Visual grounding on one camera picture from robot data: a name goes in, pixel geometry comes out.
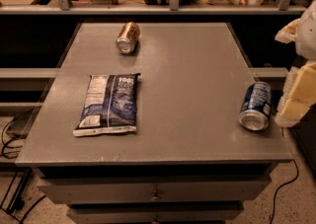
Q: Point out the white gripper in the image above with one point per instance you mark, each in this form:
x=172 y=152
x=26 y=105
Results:
x=307 y=38

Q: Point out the blue pepsi can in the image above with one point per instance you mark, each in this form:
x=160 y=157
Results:
x=256 y=108

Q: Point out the gold soda can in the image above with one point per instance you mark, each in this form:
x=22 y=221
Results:
x=128 y=38

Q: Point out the grey drawer cabinet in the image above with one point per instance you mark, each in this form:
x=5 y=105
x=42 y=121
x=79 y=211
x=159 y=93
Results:
x=154 y=200

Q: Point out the blue chip bag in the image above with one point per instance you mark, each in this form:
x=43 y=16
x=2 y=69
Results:
x=110 y=105

